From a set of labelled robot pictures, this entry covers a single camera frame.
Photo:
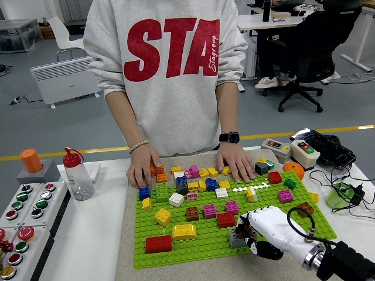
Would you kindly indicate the person's left hand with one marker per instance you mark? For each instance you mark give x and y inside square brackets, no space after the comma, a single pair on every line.
[235,159]

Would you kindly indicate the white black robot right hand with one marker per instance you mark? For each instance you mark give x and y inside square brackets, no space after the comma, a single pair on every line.
[274,228]

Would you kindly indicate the person's right hand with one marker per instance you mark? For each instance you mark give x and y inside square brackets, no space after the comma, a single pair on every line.
[142,164]

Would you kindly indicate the brown square toy brick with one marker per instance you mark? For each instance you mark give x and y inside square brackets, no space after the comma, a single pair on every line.
[306,208]
[193,214]
[245,229]

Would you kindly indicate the blue square toy brick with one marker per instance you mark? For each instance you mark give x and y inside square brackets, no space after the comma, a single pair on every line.
[144,193]
[211,185]

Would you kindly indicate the dark grey long toy brick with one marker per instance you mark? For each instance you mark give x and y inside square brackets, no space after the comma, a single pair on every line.
[237,245]

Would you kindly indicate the light grey long toy brick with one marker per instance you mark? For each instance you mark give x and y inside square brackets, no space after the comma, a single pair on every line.
[233,235]

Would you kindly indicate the red sloped toy brick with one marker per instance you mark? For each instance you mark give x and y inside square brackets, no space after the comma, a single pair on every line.
[226,220]

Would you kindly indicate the person's left forearm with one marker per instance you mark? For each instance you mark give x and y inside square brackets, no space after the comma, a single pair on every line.
[228,108]

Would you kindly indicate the person's right forearm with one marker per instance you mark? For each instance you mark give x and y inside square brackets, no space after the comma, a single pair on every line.
[126,120]

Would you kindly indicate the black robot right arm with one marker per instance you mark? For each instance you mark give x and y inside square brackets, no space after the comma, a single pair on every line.
[348,263]

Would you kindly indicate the large orange toy brick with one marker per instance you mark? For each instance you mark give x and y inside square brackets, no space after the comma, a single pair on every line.
[156,171]

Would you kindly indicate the small orange toy brick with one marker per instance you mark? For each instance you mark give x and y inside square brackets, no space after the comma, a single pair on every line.
[161,178]

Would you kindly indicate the yellow sloped toy brick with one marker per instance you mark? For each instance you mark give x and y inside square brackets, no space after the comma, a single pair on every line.
[262,160]

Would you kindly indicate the magenta square toy brick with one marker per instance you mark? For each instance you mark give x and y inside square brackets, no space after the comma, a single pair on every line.
[232,207]
[210,211]
[286,196]

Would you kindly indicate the tall green toy brick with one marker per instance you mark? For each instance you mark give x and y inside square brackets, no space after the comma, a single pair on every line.
[162,193]

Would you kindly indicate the green and white toy brick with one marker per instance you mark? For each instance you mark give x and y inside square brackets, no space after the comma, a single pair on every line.
[271,165]

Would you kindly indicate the white square toy brick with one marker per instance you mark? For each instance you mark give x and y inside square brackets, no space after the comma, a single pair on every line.
[221,193]
[176,200]

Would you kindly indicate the small white toy brick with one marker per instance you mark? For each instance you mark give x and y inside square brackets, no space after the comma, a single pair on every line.
[179,175]

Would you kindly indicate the yellow and white toy brick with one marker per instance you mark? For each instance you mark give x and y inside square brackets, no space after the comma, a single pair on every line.
[252,195]

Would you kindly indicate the small yellow toy brick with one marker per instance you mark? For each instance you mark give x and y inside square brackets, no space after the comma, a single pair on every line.
[146,204]

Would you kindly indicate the small blue toy brick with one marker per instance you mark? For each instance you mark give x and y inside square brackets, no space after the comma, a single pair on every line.
[181,180]

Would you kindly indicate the tall magenta toy brick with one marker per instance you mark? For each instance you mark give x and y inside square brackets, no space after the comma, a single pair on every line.
[194,171]

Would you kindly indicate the red square toy brick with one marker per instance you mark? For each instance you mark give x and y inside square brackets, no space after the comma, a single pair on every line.
[275,178]

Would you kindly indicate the pink toy brick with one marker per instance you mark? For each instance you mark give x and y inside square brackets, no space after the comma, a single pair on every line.
[188,174]

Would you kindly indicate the dark grey sloped toy brick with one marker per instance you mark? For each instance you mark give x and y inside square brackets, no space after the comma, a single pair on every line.
[182,188]

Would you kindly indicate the small green toy brick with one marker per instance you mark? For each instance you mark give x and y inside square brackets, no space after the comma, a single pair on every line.
[290,183]

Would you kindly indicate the large yellow square toy brick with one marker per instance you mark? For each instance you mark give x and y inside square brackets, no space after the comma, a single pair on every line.
[163,217]

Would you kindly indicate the green studded baseplate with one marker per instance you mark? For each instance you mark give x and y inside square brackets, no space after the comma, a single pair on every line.
[205,251]

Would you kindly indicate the yellow curved toy brick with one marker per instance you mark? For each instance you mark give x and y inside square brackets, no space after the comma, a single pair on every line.
[184,232]

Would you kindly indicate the red long toy brick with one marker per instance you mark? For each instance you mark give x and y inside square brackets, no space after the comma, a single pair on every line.
[158,244]

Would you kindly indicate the black wristwatch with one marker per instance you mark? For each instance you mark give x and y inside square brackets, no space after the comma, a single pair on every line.
[231,137]

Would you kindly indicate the dark grey cube brick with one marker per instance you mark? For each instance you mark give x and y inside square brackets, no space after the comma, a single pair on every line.
[261,169]

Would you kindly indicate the small pink flat brick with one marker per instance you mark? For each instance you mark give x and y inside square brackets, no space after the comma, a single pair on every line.
[192,196]

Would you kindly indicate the orange fruit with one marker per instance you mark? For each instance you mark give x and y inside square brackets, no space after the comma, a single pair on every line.
[293,171]

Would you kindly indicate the clear bottle with red cap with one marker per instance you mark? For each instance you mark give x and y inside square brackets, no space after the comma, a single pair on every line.
[79,178]

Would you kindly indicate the green translucent cup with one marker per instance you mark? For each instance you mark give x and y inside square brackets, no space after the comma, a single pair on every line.
[334,199]

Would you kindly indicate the person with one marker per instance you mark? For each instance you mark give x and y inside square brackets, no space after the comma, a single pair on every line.
[313,32]
[173,102]

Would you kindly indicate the black plug adapter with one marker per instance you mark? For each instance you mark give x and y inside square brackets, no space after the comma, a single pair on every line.
[358,191]

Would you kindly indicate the black office chair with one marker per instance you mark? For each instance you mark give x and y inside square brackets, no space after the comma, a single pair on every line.
[297,90]

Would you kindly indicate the grey block base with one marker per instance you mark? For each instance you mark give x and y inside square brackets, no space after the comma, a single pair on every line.
[49,175]

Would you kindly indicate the black electronic device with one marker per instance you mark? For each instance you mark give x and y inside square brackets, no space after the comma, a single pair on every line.
[331,152]

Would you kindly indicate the white case under desk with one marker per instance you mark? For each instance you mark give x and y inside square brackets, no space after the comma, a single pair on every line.
[252,58]

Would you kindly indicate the grey four-button control box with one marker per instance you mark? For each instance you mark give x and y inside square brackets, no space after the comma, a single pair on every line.
[41,204]
[17,205]

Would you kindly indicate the orange cylinder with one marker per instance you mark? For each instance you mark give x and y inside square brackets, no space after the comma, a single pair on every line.
[31,161]

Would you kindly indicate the white electric panel heater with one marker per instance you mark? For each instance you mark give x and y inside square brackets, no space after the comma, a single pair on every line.
[63,82]

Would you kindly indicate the white power strip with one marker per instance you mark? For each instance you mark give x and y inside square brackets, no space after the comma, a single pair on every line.
[331,77]

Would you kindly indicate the control box with emergency stop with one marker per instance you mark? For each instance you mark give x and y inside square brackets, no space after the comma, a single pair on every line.
[26,233]

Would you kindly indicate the floor power socket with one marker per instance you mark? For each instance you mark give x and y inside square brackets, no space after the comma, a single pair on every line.
[17,99]

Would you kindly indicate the white desk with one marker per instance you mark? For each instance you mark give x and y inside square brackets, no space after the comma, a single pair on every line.
[263,22]

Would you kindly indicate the white plastic chair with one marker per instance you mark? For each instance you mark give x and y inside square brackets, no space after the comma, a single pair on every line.
[63,35]

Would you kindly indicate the black bottle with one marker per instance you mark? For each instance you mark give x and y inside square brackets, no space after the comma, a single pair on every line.
[266,11]

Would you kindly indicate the black platform dolly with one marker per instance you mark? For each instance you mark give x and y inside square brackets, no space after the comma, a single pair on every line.
[74,27]

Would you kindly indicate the tan cardboard box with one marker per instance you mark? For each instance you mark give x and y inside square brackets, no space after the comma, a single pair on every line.
[282,14]

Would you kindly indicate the brown cardboard box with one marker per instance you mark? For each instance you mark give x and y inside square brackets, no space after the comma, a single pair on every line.
[47,32]

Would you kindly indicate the brass fitting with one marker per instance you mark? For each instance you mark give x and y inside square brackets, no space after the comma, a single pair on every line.
[1,260]

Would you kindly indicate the clear plastic crate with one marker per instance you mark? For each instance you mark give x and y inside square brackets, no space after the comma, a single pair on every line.
[19,35]

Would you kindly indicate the grey two-button switch box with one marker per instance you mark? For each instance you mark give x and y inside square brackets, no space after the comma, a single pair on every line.
[280,155]

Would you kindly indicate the beige two-button switch box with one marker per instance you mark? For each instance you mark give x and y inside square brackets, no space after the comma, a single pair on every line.
[303,161]

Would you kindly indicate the white desk frame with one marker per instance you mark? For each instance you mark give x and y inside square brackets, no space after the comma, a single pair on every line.
[363,37]

